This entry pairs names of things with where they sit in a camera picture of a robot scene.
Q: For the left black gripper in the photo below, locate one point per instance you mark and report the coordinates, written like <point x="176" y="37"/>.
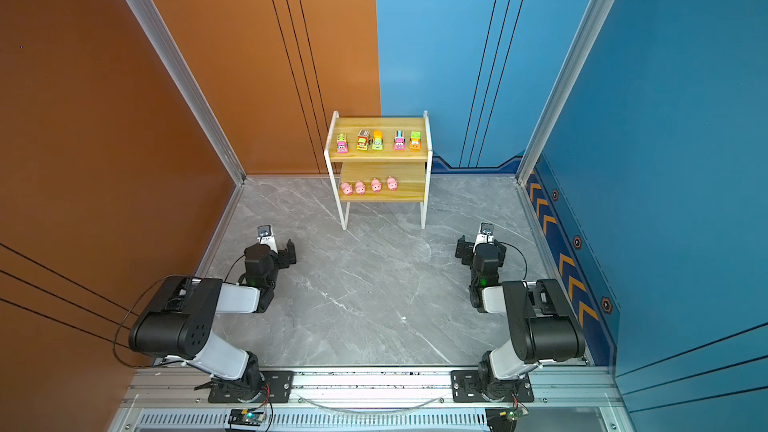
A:
<point x="286" y="260"/>

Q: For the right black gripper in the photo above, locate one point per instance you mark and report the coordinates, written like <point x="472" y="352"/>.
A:
<point x="468" y="247"/>

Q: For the green orange dump truck toy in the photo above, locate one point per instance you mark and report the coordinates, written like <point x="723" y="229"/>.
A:
<point x="415" y="140"/>

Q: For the pink toy truck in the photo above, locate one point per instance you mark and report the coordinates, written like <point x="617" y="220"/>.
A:
<point x="400" y="143"/>
<point x="342" y="144"/>

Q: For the white frame wooden shelf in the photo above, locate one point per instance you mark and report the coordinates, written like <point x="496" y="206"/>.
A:
<point x="412" y="169"/>

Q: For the green beige toy truck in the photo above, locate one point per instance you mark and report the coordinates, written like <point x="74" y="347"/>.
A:
<point x="363" y="138"/>

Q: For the orange green mixer truck toy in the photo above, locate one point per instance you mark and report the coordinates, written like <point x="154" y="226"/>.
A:
<point x="377" y="143"/>

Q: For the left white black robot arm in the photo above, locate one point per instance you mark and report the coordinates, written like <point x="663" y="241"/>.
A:
<point x="178" y="321"/>

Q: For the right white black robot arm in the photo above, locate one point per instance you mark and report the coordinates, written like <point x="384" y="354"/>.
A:
<point x="541" y="323"/>

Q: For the left green circuit board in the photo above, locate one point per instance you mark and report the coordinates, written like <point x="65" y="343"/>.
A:
<point x="247" y="419"/>

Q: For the green circuit board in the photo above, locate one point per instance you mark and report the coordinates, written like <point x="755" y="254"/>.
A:
<point x="505" y="419"/>
<point x="247" y="419"/>

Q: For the right green circuit board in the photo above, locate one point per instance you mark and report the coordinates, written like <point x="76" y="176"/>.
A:
<point x="505" y="419"/>

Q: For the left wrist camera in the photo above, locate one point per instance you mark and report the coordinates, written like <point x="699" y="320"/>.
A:
<point x="265" y="236"/>

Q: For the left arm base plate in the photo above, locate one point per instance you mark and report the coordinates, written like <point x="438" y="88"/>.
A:
<point x="272" y="386"/>

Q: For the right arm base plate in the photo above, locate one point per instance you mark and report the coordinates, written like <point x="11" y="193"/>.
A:
<point x="468" y="386"/>

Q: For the aluminium front rail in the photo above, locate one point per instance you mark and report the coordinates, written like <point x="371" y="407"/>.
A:
<point x="378" y="387"/>

